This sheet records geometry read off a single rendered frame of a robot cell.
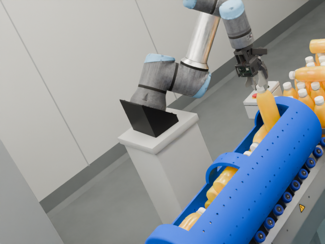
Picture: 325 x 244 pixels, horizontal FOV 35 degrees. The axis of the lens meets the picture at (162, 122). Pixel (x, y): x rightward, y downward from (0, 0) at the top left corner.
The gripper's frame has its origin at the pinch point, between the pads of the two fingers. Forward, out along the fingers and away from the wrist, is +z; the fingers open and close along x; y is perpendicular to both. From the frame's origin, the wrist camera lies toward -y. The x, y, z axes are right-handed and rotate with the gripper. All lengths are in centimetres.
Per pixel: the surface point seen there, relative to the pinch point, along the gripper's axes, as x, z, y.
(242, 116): -159, 135, -173
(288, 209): 11.5, 42.1, 23.8
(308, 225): 12, 58, 15
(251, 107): -29.4, 28.2, -27.0
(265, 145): 8.4, 13.9, 20.1
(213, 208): 8, 14, 57
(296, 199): 11.8, 42.5, 17.1
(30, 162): -269, 85, -23
